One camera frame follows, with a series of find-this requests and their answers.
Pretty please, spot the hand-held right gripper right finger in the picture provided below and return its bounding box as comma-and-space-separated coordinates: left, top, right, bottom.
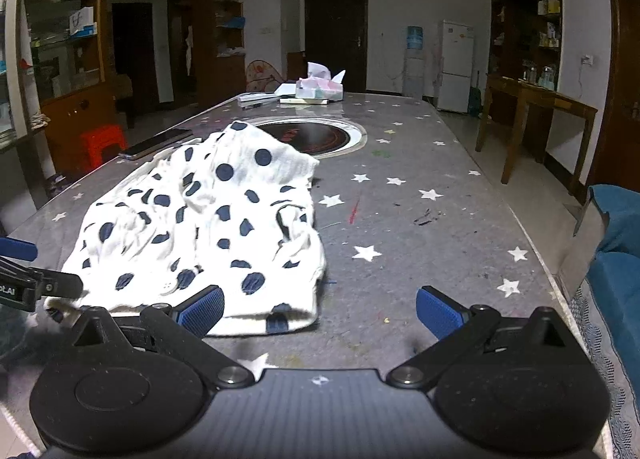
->
387, 285, 571, 388

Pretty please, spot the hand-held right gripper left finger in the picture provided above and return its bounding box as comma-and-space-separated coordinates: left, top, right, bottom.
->
72, 285, 256, 388

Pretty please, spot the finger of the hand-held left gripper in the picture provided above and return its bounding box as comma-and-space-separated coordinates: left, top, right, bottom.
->
0, 237, 39, 263
0, 259, 84, 301

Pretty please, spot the white polka dot garment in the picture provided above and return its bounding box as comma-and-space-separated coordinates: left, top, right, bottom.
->
44, 122, 327, 336

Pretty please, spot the red plastic stool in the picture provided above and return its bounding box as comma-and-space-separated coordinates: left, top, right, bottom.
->
80, 124, 128, 172

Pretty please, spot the grey star-print table cover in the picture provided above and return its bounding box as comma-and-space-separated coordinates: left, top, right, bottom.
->
0, 92, 576, 459

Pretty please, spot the wooden glass display cabinet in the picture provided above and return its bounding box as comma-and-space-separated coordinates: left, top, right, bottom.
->
20, 0, 131, 190

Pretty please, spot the black smartphone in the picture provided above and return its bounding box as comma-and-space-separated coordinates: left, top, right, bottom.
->
118, 128, 193, 160

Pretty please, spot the sofa with blue cover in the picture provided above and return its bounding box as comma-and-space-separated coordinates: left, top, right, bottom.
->
567, 183, 640, 459

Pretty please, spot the round built-in induction cooktop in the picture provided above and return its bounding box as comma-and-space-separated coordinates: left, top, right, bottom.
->
248, 116, 367, 159

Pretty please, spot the white remote control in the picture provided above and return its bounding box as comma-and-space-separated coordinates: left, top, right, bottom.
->
238, 93, 278, 109

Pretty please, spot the wooden open shelf unit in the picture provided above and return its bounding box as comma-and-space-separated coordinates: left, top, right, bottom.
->
192, 0, 247, 112

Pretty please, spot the wooden side table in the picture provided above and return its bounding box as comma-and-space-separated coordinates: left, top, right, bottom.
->
475, 73, 598, 205

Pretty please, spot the water dispenser with blue bottle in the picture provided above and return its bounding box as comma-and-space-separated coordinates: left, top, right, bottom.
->
402, 25, 426, 99

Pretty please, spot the patterned child sofa chair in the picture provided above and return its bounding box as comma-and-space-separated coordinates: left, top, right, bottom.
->
245, 59, 283, 94

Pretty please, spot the white refrigerator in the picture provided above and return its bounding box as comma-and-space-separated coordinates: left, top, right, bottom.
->
436, 19, 475, 114

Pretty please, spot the pastel tissue pack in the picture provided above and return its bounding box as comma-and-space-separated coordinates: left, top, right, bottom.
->
295, 62, 347, 102

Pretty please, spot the dark wooden door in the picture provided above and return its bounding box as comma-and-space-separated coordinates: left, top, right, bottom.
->
304, 0, 369, 93

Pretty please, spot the wooden door with glass panel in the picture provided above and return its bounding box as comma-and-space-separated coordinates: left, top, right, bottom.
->
606, 0, 640, 188

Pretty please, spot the dark wooden wall shelf cabinet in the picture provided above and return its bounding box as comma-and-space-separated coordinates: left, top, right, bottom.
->
487, 0, 563, 165

